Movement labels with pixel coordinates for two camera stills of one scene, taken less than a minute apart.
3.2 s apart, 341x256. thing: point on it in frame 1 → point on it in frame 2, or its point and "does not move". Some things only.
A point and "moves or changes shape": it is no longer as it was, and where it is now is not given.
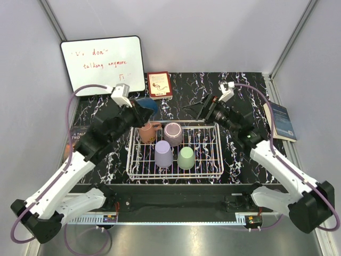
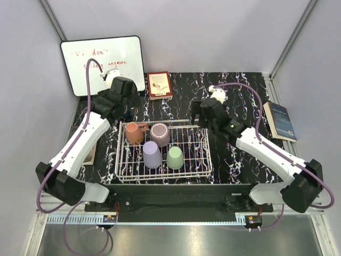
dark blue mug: x=148 y=103 moves or changes shape
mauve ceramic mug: x=173 y=133 → x=160 y=134
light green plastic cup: x=186 y=159 → x=175 y=158
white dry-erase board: x=107 y=61 does not move
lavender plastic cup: x=163 y=154 → x=152 y=156
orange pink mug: x=148 y=132 → x=134 y=132
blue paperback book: x=283 y=128 does not move
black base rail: x=181 y=199 does not move
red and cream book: x=159 y=85 does not move
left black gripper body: x=128 y=118 → x=134 y=101
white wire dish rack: x=188 y=152 moves or changes shape
